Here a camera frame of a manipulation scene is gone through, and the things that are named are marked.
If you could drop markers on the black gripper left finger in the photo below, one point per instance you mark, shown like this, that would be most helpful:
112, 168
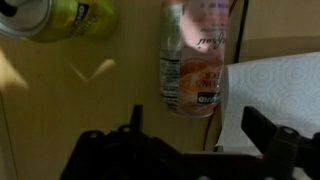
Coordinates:
126, 156

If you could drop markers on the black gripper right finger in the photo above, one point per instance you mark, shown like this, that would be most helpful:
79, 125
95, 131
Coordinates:
286, 153

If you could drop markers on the pink sparkling water can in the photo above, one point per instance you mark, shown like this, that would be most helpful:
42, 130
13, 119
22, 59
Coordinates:
196, 60

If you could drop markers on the yellow-green sparkling water can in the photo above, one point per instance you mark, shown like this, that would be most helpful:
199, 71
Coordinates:
66, 20

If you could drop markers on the white paper towel roll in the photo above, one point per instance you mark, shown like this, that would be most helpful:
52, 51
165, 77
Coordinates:
276, 90

